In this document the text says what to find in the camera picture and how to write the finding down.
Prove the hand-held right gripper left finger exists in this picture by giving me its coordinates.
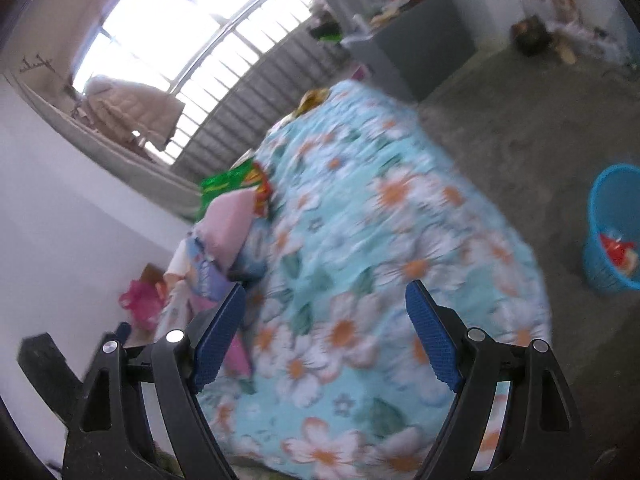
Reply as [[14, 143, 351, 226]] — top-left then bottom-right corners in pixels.
[[61, 282, 247, 480]]

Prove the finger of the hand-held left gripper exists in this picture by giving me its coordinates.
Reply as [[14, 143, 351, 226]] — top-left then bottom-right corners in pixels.
[[17, 332, 84, 429]]

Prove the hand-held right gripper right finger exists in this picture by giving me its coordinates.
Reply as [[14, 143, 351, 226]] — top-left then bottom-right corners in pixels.
[[404, 279, 587, 480]]

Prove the blue plastic waste basket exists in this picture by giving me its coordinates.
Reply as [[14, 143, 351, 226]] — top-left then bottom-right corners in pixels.
[[582, 164, 640, 295]]

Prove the red snack packet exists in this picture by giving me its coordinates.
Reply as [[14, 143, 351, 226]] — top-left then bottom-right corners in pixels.
[[599, 232, 640, 276]]

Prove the blue and white packet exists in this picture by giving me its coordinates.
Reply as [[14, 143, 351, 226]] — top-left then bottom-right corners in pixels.
[[167, 237, 236, 311]]

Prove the pink plastic bag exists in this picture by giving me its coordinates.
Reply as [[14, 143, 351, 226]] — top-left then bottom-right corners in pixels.
[[118, 280, 166, 331]]

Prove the brown cardboard box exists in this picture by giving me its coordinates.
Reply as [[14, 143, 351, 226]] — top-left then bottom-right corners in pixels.
[[140, 262, 168, 286]]

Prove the blue floral blanket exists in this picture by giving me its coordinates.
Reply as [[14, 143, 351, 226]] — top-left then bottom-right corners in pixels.
[[155, 80, 553, 476]]

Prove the pink packet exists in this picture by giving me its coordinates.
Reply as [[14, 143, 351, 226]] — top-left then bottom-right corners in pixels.
[[192, 191, 256, 273]]

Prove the green snack packet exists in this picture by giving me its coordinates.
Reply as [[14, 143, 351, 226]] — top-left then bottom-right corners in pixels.
[[200, 160, 273, 221]]

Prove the beige hanging jacket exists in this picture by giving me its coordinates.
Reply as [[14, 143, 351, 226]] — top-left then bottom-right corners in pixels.
[[80, 76, 186, 151]]

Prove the gold snack packet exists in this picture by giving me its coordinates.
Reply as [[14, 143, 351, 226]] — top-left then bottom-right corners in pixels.
[[297, 89, 331, 117]]

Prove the metal balcony railing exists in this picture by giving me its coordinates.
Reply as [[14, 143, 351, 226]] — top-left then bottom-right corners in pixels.
[[170, 0, 361, 181]]

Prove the grey cabinet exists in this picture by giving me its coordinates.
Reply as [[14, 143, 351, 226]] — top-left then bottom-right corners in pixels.
[[342, 0, 476, 103]]

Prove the dark box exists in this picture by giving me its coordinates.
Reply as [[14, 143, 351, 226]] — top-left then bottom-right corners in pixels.
[[510, 15, 551, 56]]

